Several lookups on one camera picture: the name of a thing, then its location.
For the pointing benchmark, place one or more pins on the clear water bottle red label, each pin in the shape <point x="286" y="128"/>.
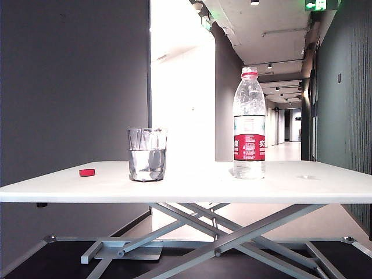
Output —
<point x="249" y="148"/>

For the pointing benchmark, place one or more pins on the red bottle cap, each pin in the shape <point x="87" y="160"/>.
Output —
<point x="87" y="173"/>

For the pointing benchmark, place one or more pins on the clear faceted glass cup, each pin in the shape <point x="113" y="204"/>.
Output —
<point x="147" y="162"/>

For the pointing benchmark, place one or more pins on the green hanging corridor sign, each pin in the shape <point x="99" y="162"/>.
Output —
<point x="207" y="24"/>

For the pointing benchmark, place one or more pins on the grey ceiling conduit pipe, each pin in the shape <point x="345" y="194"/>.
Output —
<point x="284" y="30"/>

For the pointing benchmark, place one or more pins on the round ceiling spotlight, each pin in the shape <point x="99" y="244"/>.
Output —
<point x="254" y="2"/>

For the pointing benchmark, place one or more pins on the black knob under table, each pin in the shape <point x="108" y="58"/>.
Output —
<point x="41" y="205"/>

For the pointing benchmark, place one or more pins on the green exit sign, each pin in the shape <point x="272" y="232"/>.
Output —
<point x="319" y="4"/>

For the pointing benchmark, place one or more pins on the grey metal scissor table frame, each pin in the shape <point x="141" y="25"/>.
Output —
<point x="232" y="241"/>

